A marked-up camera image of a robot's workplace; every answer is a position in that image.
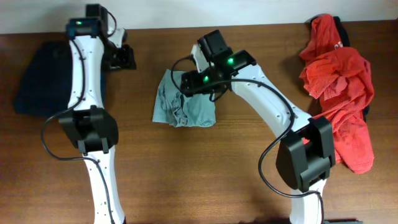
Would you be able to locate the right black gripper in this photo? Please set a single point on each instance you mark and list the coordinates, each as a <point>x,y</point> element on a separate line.
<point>192,83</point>

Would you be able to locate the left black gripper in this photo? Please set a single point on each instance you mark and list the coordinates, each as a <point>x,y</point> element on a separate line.
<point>129,62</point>

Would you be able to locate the light blue t-shirt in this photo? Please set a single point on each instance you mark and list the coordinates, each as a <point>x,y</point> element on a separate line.
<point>177,110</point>

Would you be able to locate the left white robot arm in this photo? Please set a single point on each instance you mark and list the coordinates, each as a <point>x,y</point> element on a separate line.
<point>96,48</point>

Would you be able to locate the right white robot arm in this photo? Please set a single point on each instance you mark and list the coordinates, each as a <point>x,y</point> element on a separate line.
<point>306,147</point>

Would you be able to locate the folded navy blue garment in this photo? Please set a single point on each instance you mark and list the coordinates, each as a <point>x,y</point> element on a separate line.
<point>46,87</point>

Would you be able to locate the red t-shirt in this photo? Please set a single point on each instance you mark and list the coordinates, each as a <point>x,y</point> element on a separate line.
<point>340,79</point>

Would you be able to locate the black garment under red shirt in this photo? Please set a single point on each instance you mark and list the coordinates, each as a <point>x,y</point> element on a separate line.
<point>346,43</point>

